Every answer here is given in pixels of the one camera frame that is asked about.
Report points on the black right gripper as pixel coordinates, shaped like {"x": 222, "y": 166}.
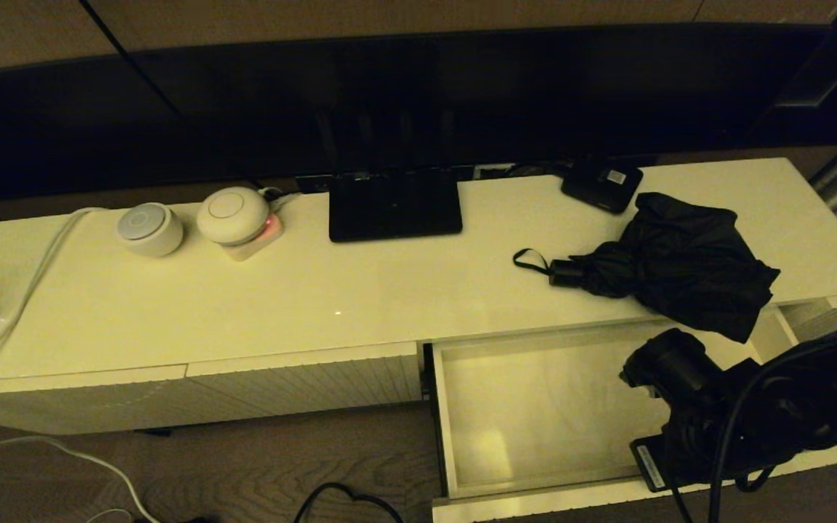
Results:
{"x": 687, "y": 450}

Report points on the white cabinet drawer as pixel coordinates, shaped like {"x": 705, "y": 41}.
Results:
{"x": 535, "y": 407}

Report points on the black umbrella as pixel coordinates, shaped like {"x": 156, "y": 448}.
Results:
{"x": 680, "y": 265}

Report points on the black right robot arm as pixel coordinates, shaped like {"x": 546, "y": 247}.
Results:
{"x": 811, "y": 392}

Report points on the white ribbed cabinet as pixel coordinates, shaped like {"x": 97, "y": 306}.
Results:
{"x": 317, "y": 290}

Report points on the black set-top box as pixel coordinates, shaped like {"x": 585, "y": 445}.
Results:
{"x": 599, "y": 189}

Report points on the white ribbed cabinet door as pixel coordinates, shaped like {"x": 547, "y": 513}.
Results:
{"x": 304, "y": 383}
{"x": 62, "y": 404}

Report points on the black flat screen television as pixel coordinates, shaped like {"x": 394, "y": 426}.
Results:
{"x": 498, "y": 91}

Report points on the white power strip red light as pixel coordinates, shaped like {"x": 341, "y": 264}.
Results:
{"x": 253, "y": 250}

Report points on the cream round dome device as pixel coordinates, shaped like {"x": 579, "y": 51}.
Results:
{"x": 232, "y": 216}

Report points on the white speaker with grey top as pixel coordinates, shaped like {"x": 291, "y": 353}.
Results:
{"x": 150, "y": 234}

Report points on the black television pedestal base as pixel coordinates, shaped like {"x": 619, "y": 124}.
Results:
{"x": 393, "y": 212}

